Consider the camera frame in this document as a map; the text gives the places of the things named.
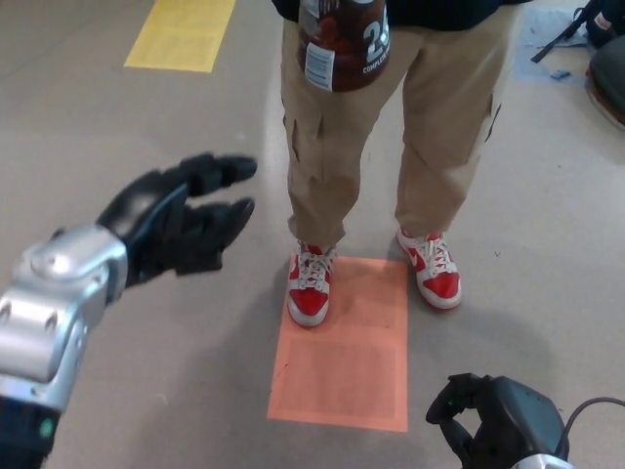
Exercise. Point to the brown protein shake bottle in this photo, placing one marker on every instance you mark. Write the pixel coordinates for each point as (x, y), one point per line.
(346, 49)

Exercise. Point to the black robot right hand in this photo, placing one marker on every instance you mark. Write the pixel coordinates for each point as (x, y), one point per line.
(512, 417)

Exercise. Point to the black shirt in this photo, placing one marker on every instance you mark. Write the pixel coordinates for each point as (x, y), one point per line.
(439, 9)

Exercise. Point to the person in khaki pants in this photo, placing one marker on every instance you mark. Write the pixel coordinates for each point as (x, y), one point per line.
(322, 146)

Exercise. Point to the red white left sneaker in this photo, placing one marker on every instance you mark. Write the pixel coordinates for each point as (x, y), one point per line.
(437, 281)

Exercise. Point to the orange paper sheet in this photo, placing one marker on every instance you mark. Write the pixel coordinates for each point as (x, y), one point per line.
(342, 361)

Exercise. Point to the black backpack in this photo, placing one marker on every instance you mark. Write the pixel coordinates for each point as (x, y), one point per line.
(605, 22)

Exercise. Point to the blue paper sheet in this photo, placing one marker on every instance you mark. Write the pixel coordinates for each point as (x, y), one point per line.
(534, 39)

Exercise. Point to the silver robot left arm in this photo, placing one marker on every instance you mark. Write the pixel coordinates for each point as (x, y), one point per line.
(49, 303)

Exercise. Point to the dark grey round object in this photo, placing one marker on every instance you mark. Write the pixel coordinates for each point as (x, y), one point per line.
(610, 78)

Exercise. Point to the small blue tape piece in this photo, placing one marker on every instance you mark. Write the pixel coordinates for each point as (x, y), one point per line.
(560, 74)

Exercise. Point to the red white sneaker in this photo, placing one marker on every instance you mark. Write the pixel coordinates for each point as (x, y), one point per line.
(308, 298)
(437, 281)

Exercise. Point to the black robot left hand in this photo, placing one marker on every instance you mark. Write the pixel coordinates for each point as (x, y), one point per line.
(166, 225)

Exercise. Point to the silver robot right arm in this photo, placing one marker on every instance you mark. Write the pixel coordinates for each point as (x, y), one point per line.
(542, 463)

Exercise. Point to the yellow paper sheet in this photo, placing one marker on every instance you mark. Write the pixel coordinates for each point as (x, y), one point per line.
(180, 36)

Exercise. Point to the red white right sneaker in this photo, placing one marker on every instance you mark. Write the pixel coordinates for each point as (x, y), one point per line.
(308, 298)

